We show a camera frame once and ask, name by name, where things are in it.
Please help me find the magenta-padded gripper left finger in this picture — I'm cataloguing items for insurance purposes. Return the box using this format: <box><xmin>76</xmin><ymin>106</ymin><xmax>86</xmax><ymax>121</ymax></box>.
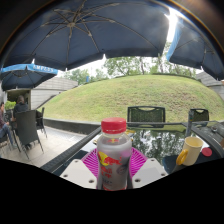
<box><xmin>59</xmin><ymin>148</ymin><xmax>101</xmax><ymax>190</ymax></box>

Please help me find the person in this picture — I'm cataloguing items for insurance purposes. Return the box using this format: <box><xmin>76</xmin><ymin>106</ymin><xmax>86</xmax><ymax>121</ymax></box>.
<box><xmin>12</xmin><ymin>95</ymin><xmax>31</xmax><ymax>118</ymax></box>
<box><xmin>0</xmin><ymin>101</ymin><xmax>16</xmax><ymax>148</ymax></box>

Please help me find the navy umbrella with blue rim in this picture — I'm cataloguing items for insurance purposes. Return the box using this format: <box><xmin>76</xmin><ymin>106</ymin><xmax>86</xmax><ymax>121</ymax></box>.
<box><xmin>0</xmin><ymin>63</ymin><xmax>59</xmax><ymax>92</ymax></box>

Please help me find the yellow mug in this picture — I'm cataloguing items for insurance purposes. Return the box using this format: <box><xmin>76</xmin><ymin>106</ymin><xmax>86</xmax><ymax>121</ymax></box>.
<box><xmin>175</xmin><ymin>136</ymin><xmax>204</xmax><ymax>167</ymax></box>

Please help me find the dark woven patio chair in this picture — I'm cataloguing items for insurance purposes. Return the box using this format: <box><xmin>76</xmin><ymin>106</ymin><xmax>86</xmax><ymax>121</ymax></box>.
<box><xmin>188</xmin><ymin>108</ymin><xmax>210</xmax><ymax>124</ymax></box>
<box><xmin>13</xmin><ymin>109</ymin><xmax>45</xmax><ymax>160</ymax></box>
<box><xmin>35</xmin><ymin>106</ymin><xmax>48</xmax><ymax>139</ymax></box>
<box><xmin>126</xmin><ymin>105</ymin><xmax>167</xmax><ymax>128</ymax></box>

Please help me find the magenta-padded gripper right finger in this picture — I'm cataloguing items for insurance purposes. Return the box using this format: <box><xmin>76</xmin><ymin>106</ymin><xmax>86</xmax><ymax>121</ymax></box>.
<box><xmin>128</xmin><ymin>147</ymin><xmax>169</xmax><ymax>190</ymax></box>

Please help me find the red-capped clear drink bottle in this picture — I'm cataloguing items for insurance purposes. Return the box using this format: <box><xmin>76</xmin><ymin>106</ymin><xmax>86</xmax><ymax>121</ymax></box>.
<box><xmin>95</xmin><ymin>117</ymin><xmax>133</xmax><ymax>192</ymax></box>

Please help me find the large navy patio umbrella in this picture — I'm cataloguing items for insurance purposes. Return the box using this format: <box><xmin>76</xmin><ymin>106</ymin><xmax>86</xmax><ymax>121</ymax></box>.
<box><xmin>0</xmin><ymin>0</ymin><xmax>173</xmax><ymax>72</ymax></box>
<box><xmin>165</xmin><ymin>13</ymin><xmax>224</xmax><ymax>81</ymax></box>

